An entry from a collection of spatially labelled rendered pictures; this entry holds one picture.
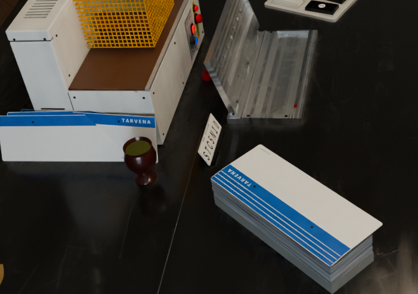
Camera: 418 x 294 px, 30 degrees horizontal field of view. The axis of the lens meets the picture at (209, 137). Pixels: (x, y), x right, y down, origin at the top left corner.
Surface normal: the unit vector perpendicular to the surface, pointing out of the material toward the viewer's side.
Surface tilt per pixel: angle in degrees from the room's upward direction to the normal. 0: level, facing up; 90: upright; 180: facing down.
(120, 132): 69
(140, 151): 0
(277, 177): 0
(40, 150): 63
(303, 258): 90
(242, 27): 74
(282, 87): 0
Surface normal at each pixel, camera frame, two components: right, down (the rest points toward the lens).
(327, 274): -0.77, 0.49
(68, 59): 0.97, 0.02
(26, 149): -0.22, 0.23
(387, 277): -0.14, -0.76
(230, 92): 0.89, -0.18
